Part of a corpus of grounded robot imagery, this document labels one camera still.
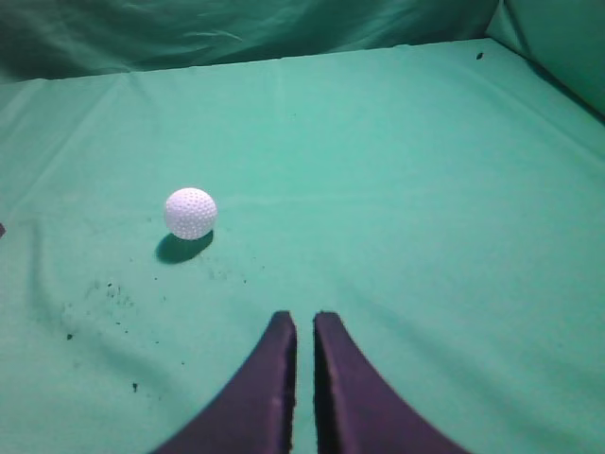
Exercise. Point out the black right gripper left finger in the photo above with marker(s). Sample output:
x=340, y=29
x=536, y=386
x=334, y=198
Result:
x=253, y=413

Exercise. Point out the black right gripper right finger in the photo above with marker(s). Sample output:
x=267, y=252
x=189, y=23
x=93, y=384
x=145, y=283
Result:
x=356, y=410

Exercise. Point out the white dimpled golf ball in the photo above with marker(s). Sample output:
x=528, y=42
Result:
x=190, y=213

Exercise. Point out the green table cloth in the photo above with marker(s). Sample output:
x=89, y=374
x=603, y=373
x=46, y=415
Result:
x=445, y=199

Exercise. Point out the green backdrop cloth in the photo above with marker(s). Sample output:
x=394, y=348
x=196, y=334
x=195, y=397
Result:
x=66, y=39

